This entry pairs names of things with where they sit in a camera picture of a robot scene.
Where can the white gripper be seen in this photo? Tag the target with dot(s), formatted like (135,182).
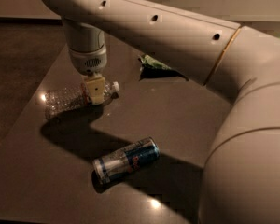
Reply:
(90,62)

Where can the clear plastic water bottle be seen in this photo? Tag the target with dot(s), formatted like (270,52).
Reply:
(68,99)

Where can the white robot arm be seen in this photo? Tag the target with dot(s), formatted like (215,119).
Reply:
(236,64)

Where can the crumpled green chip bag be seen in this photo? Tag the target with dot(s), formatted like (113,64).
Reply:
(151,63)

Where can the blue silver energy drink can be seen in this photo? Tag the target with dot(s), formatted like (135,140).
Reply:
(125,160)

